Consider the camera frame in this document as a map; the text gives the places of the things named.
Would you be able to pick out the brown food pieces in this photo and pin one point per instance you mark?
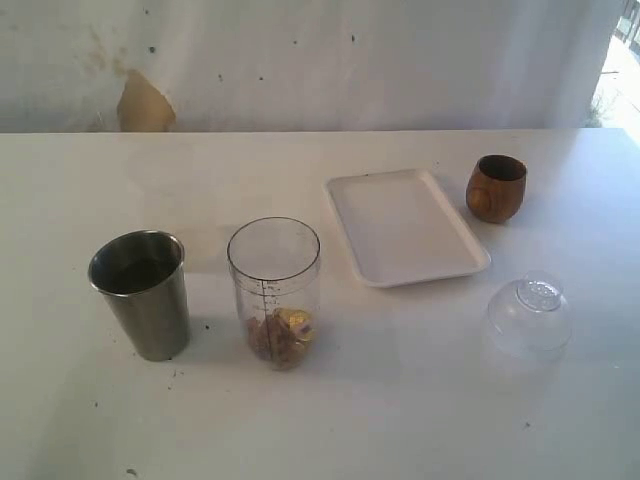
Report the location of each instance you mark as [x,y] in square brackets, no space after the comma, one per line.
[282,337]

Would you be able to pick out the stainless steel cup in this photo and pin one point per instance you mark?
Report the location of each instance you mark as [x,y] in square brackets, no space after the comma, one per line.
[141,276]

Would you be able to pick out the brown wooden cup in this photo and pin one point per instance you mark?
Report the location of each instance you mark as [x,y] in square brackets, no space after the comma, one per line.
[496,188]

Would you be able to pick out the clear plastic shaker cup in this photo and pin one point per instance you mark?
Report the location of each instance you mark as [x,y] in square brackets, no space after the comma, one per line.
[274,262]

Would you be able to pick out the white rectangular tray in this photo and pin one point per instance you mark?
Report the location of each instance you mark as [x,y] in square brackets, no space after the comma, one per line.
[401,228]

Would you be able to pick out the clear plastic dome lid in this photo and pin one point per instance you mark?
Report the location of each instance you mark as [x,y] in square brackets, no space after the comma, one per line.
[529,318]

